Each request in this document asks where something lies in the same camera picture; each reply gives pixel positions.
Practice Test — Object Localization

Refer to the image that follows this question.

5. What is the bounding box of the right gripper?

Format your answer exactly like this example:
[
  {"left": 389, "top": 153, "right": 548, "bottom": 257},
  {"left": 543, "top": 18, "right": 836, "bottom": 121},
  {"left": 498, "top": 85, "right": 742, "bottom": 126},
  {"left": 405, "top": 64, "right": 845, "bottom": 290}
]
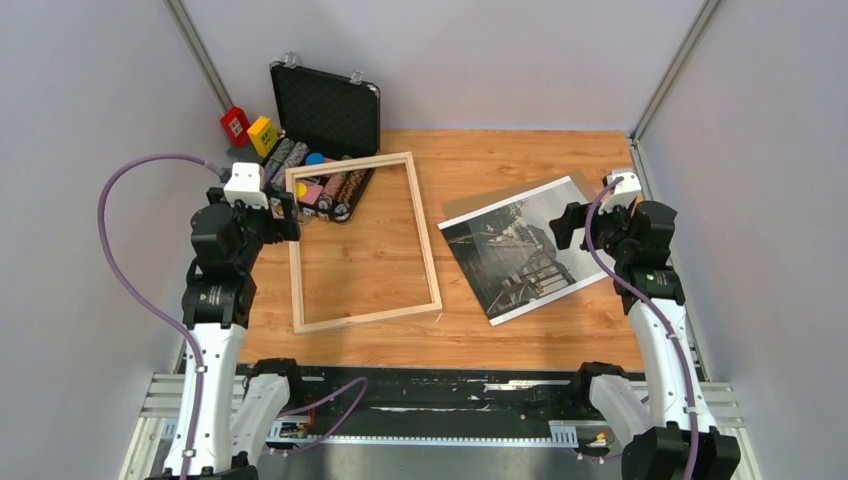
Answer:
[{"left": 548, "top": 194, "right": 633, "bottom": 261}]

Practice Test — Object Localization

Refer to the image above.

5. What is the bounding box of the red toy house block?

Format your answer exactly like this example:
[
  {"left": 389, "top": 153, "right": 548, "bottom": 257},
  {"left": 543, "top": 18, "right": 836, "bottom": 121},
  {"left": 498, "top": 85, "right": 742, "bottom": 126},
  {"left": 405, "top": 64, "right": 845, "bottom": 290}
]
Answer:
[{"left": 219, "top": 106, "right": 250, "bottom": 147}]

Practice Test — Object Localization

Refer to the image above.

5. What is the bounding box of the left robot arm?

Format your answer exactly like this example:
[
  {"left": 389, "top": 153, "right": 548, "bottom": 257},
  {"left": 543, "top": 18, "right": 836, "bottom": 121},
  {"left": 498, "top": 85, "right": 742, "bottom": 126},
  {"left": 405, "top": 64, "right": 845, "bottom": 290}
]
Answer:
[{"left": 157, "top": 187, "right": 307, "bottom": 479}]

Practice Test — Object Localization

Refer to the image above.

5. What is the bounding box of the light wooden picture frame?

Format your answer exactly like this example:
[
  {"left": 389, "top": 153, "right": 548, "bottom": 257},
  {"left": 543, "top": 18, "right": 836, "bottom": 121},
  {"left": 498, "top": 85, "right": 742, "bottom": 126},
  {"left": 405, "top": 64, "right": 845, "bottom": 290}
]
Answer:
[{"left": 286, "top": 152, "right": 443, "bottom": 334}]

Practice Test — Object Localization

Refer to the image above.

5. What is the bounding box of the black poker chip case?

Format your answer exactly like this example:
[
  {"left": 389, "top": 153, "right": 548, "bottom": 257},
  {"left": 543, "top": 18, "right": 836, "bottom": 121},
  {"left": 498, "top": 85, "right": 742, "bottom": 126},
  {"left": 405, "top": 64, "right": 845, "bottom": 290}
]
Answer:
[{"left": 261, "top": 53, "right": 381, "bottom": 223}]

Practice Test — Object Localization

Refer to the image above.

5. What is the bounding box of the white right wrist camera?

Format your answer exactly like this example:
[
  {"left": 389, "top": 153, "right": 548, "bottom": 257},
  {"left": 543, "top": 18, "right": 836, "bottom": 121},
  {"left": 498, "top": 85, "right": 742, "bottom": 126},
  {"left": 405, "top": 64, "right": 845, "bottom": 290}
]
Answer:
[{"left": 598, "top": 168, "right": 642, "bottom": 214}]

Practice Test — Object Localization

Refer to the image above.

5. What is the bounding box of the black and white photo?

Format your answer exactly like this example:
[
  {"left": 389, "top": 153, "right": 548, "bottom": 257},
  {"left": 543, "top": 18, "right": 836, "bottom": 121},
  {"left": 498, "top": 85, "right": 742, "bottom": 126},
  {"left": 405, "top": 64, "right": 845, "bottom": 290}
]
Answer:
[{"left": 438, "top": 178, "right": 607, "bottom": 326}]

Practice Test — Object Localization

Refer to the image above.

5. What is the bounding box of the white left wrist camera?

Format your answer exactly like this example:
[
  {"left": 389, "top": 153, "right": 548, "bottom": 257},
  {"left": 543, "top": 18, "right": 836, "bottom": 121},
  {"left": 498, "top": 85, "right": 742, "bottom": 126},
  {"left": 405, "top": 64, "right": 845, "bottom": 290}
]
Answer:
[{"left": 223, "top": 162, "right": 269, "bottom": 210}]

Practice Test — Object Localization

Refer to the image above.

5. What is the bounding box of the yellow toy house block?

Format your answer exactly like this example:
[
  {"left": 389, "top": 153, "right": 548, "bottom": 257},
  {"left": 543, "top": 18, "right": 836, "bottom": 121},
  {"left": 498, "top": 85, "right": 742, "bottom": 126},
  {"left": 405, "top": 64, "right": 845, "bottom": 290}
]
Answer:
[{"left": 247, "top": 116, "right": 279, "bottom": 158}]

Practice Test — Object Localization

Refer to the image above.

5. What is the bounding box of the blue round chip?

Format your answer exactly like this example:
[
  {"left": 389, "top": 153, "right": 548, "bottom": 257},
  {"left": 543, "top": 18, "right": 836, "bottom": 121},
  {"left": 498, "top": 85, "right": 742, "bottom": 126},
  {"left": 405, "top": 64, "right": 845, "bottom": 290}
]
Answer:
[{"left": 305, "top": 153, "right": 325, "bottom": 166}]

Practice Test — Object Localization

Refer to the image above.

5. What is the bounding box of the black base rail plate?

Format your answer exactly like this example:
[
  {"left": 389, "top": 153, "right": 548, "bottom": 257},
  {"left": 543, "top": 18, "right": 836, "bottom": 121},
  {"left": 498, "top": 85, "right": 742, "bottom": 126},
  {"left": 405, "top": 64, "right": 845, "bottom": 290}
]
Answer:
[{"left": 286, "top": 364, "right": 607, "bottom": 439}]

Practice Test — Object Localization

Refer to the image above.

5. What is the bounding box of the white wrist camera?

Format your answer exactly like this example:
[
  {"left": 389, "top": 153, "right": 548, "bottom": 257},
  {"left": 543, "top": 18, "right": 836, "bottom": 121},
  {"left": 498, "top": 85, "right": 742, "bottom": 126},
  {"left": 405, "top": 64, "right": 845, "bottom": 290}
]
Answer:
[
  {"left": 598, "top": 168, "right": 642, "bottom": 214},
  {"left": 223, "top": 162, "right": 269, "bottom": 210}
]

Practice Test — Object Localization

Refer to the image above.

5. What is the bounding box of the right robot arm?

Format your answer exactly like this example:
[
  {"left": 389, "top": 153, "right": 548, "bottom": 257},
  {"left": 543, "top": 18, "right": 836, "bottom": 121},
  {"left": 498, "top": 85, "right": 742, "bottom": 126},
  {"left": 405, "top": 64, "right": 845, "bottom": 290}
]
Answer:
[{"left": 549, "top": 201, "right": 741, "bottom": 479}]

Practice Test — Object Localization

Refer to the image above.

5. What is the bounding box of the brown backing board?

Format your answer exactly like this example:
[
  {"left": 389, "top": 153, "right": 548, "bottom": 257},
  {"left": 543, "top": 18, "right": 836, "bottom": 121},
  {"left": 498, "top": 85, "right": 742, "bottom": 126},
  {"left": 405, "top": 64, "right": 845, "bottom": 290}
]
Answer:
[{"left": 439, "top": 171, "right": 596, "bottom": 228}]

